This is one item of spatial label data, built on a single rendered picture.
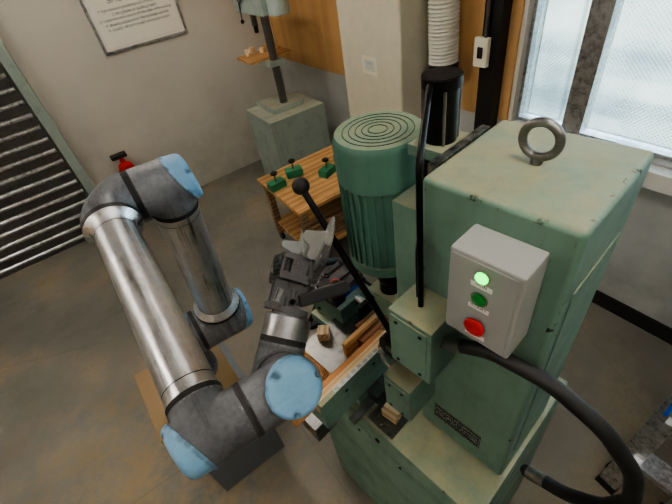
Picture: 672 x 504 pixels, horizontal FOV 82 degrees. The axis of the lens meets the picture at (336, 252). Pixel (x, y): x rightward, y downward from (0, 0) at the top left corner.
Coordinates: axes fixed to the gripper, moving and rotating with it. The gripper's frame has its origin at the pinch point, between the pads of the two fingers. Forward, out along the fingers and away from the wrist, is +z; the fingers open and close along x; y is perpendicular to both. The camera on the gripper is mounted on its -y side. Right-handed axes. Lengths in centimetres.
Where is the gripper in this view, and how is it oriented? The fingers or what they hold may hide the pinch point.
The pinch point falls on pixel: (320, 224)
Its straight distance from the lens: 83.0
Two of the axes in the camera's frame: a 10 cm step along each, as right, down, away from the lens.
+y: -8.6, -2.9, -4.1
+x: -4.6, 1.3, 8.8
